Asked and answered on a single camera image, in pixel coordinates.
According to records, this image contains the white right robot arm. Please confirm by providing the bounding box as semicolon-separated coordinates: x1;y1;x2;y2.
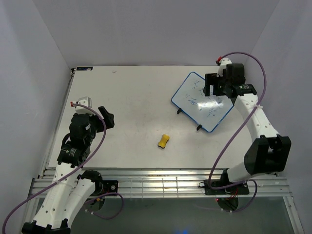
204;59;292;194

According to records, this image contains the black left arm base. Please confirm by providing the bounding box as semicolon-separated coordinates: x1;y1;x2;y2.
92;180;118;196

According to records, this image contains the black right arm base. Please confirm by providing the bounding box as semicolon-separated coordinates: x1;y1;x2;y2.
198;179;250;195

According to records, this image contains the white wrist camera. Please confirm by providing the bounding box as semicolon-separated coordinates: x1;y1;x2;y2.
216;57;232;77
70;97;93;115

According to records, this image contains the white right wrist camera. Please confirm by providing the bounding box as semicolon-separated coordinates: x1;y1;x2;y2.
216;57;232;77

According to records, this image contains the yellow whiteboard eraser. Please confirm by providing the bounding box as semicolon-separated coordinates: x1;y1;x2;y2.
157;134;170;149

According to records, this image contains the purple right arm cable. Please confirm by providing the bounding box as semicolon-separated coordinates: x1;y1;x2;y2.
195;51;268;213

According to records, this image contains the blue left corner label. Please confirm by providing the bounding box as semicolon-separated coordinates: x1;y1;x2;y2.
76;66;93;71

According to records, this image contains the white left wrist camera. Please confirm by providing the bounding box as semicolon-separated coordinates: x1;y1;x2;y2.
70;97;93;115

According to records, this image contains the aluminium table frame rail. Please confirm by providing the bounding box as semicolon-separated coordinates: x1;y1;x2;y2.
28;168;293;199

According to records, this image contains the blue framed whiteboard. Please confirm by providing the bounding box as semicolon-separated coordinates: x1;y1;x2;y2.
171;72;234;133

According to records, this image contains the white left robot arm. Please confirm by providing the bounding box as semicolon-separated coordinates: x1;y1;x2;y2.
21;102;115;234

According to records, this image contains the wire whiteboard stand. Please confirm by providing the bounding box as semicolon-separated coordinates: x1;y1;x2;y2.
176;108;202;131

